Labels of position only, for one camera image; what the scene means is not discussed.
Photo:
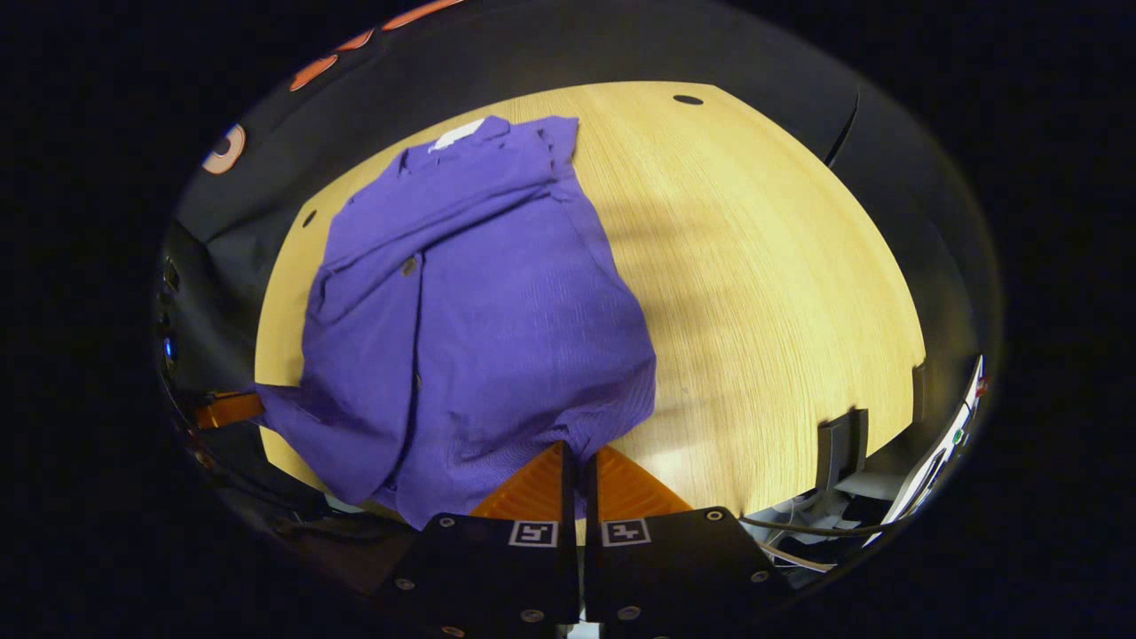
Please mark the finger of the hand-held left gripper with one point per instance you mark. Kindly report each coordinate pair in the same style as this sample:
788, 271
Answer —
226, 411

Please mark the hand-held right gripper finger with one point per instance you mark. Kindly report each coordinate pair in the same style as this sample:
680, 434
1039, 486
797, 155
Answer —
570, 568
592, 568

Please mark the purple shirt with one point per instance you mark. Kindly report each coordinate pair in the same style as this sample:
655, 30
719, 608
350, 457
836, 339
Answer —
488, 337

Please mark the black bracket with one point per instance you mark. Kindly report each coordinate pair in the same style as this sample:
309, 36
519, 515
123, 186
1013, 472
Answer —
841, 448

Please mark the black backdrop cloth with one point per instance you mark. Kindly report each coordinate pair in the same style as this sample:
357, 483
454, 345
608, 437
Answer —
532, 53

